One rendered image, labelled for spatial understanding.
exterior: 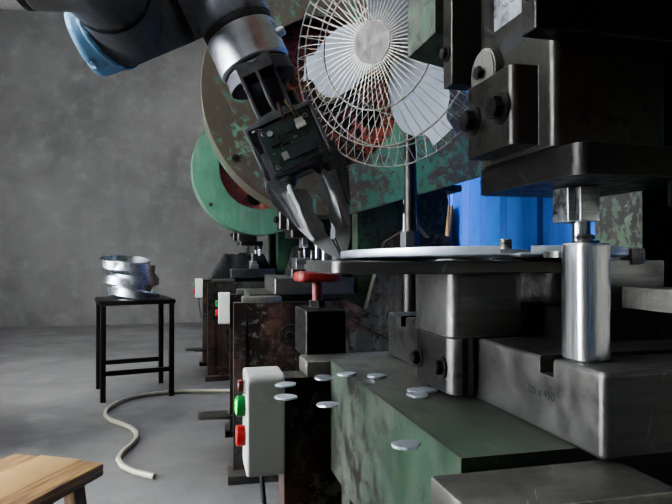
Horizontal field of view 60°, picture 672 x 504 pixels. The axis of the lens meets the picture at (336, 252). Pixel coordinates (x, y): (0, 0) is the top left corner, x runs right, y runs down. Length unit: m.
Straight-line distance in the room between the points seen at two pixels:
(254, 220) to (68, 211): 3.97
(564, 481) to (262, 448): 0.48
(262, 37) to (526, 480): 0.46
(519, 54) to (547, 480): 0.43
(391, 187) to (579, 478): 1.64
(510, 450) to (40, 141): 7.19
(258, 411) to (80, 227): 6.56
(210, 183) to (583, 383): 3.29
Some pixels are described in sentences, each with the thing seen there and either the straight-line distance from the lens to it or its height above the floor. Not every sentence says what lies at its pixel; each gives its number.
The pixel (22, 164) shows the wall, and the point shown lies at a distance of 7.47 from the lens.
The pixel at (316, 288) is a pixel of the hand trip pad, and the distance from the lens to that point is 0.91.
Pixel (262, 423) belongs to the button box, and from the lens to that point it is 0.80.
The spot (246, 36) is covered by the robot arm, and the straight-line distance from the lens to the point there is 0.62.
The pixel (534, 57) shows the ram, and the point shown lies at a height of 0.98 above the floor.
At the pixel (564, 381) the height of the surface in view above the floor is 0.69.
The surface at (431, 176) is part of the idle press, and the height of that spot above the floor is 1.06.
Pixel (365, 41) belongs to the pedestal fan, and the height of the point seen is 1.30.
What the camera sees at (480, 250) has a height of 0.79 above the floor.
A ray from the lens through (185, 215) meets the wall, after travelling 7.18.
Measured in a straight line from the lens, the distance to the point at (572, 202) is 0.68.
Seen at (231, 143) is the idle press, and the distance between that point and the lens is 1.92.
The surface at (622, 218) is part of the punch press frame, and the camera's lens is 0.92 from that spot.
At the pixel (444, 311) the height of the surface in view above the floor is 0.73.
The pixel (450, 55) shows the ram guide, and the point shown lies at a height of 1.03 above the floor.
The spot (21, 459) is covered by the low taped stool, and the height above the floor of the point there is 0.33.
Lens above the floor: 0.78
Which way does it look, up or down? level
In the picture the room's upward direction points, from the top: straight up
